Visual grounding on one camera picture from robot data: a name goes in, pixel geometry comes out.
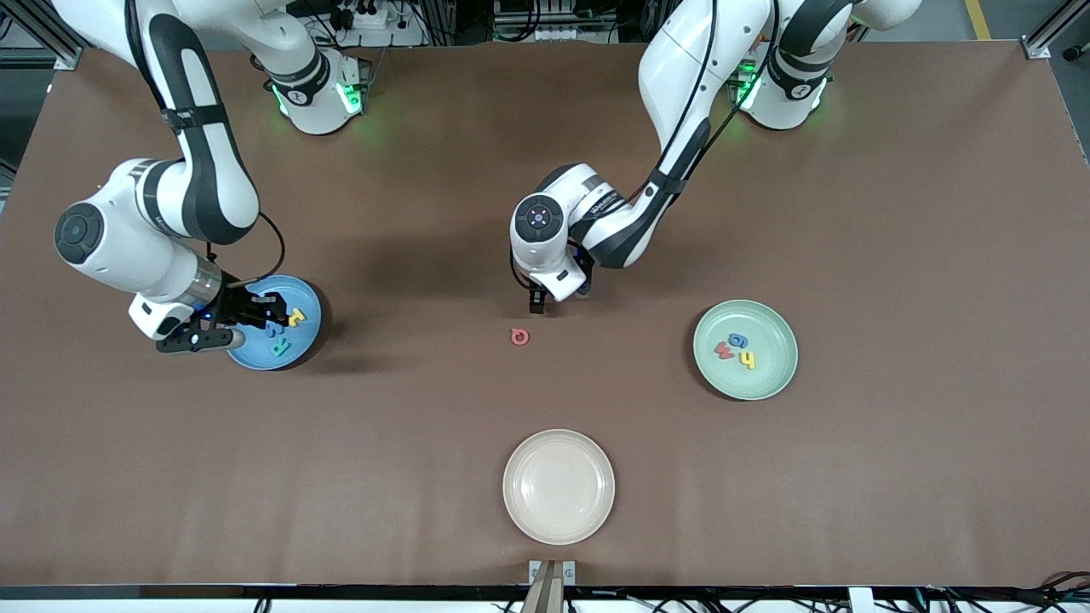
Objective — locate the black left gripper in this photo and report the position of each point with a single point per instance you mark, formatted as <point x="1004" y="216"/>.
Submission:
<point x="537" y="299"/>

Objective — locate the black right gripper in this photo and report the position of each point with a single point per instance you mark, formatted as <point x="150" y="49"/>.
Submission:
<point x="232" y="305"/>

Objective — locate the blue uppercase M letter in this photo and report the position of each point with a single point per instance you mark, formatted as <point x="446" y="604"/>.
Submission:
<point x="276" y="331"/>

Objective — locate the yellow uppercase H letter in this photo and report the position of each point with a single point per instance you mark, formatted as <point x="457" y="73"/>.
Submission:
<point x="296" y="318"/>

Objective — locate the teal uppercase R letter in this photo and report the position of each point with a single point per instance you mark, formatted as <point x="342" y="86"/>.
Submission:
<point x="280" y="348"/>

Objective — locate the red uppercase Q letter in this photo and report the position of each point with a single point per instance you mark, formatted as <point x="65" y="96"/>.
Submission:
<point x="519" y="343"/>

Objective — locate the red lowercase w letter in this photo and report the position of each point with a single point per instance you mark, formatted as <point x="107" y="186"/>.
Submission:
<point x="725" y="350"/>

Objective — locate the blue lowercase g letter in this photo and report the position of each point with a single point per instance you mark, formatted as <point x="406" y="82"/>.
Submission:
<point x="737" y="340"/>

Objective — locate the yellow lowercase h letter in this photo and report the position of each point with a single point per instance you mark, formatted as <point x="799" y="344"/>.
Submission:
<point x="748" y="361"/>

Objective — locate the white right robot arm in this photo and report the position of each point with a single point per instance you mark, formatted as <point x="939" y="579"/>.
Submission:
<point x="136" y="238"/>

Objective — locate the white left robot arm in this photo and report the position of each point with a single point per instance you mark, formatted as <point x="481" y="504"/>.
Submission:
<point x="681" y="77"/>

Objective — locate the blue plate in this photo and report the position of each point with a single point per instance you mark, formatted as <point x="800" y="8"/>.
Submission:
<point x="298" y="349"/>

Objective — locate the cream plate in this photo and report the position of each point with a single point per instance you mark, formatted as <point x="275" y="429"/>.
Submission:
<point x="558" y="489"/>

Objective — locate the green plate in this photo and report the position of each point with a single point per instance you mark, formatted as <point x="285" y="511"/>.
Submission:
<point x="766" y="383"/>

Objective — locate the brown table cover sheet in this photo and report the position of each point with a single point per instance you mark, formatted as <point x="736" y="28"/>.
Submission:
<point x="545" y="170"/>

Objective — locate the white power strip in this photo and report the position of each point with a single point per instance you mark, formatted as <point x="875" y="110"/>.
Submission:
<point x="368" y="15"/>

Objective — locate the small white box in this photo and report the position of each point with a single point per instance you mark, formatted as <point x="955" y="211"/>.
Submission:
<point x="861" y="600"/>

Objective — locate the metal table edge bracket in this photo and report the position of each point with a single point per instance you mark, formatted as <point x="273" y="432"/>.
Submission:
<point x="552" y="575"/>

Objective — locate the black table edge rail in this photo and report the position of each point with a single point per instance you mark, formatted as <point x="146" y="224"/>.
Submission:
<point x="170" y="591"/>

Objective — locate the aluminium frame profile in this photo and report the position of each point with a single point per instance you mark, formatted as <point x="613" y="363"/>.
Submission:
<point x="1052" y="34"/>
<point x="21" y="34"/>

